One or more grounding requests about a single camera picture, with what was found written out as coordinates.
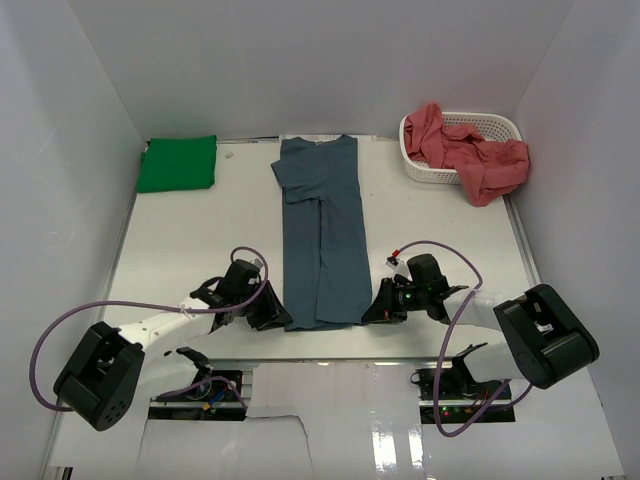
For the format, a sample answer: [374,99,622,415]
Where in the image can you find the blue t shirt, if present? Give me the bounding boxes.
[271,135,372,331]

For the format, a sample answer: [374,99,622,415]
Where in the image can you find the red t shirt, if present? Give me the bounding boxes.
[403,103,530,207]

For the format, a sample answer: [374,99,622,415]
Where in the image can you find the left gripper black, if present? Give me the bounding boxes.
[235,279,292,331]

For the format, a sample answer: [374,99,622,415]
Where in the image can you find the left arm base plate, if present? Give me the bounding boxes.
[148,370,250,422]

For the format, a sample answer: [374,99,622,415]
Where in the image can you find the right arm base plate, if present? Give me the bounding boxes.
[409,368,516,425]

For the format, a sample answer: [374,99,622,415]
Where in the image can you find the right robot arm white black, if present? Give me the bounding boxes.
[362,254,600,399]

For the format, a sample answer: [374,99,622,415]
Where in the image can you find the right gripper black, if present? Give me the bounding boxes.
[363,278,427,324]

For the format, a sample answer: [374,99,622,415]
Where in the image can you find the white perforated plastic basket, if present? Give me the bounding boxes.
[399,112,522,185]

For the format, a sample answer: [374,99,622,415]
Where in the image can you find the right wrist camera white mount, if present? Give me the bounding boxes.
[386,250,410,278]

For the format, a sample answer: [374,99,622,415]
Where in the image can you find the folded green t shirt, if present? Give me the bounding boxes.
[136,135,217,194]

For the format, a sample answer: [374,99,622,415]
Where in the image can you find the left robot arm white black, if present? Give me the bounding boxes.
[53,259,292,431]

